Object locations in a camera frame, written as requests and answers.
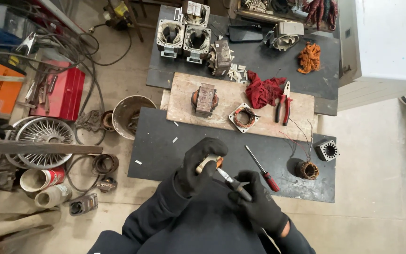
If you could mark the person's left fingers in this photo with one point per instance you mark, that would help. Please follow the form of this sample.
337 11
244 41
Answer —
208 146

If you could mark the white cabinet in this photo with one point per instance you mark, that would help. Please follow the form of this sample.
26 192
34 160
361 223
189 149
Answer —
386 46

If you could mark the person's right fingers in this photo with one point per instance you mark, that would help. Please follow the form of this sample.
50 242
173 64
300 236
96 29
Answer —
245 180

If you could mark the grey bucket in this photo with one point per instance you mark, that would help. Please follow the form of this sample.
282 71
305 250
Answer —
129 113

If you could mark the small dark metal part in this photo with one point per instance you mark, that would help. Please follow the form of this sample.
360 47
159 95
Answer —
107 185

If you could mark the pile of white insulation strips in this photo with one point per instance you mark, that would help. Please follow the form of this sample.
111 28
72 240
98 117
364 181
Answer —
237 73

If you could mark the metal welding clamp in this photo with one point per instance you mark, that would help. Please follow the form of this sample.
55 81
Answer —
26 42

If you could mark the red metal toolbox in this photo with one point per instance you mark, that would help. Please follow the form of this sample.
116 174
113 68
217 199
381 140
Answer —
67 93

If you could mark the grey metal motor housing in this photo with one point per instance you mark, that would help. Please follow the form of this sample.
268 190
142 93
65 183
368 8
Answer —
196 42
196 10
170 37

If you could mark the white plastic tube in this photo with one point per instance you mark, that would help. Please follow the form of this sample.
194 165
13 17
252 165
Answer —
53 195

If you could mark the square steel stator core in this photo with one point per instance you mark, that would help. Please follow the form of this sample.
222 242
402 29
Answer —
327 150

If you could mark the square stator with copper winding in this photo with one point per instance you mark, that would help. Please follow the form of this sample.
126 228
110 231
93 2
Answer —
244 117

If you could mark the motor housing with flat cover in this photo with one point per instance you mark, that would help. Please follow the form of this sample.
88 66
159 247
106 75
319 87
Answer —
286 35

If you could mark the small orange wound stator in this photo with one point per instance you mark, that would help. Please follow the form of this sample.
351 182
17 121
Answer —
213 161

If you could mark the grey cutting pliers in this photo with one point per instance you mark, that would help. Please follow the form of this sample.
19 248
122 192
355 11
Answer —
233 183

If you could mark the person's left hand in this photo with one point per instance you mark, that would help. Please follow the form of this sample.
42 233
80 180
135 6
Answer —
196 183

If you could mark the person's right hand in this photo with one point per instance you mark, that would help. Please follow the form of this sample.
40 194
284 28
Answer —
264 208

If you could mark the red cloth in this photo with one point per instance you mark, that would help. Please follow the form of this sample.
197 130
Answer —
263 90

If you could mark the black battery charger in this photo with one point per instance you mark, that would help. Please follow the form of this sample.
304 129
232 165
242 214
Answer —
83 204

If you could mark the person's dark clothed body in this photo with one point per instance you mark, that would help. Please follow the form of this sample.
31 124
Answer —
203 225

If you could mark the brown copper coil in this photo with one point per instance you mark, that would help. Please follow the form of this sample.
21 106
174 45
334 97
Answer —
108 120

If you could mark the worn wooden board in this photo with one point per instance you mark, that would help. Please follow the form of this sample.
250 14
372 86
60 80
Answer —
224 95

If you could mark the long rusty metal bar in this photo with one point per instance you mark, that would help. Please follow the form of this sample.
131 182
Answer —
41 148

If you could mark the black phone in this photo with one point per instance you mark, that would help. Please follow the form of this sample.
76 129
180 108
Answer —
245 34

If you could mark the red and white can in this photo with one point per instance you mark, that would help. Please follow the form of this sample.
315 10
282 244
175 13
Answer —
46 178

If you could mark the transformer with orange winding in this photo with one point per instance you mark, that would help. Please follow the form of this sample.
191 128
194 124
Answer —
204 100

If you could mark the yellow power tool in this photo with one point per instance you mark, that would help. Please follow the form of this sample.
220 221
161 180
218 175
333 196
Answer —
120 12

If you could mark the grey rag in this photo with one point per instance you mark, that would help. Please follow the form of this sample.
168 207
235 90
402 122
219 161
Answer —
88 120

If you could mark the transformer with paper insulation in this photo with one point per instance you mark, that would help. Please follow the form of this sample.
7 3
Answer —
221 56

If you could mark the tray of tools and parts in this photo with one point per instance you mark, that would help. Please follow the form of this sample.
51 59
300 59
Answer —
294 10

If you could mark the silver spoked hubcap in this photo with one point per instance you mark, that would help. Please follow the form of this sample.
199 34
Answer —
44 136

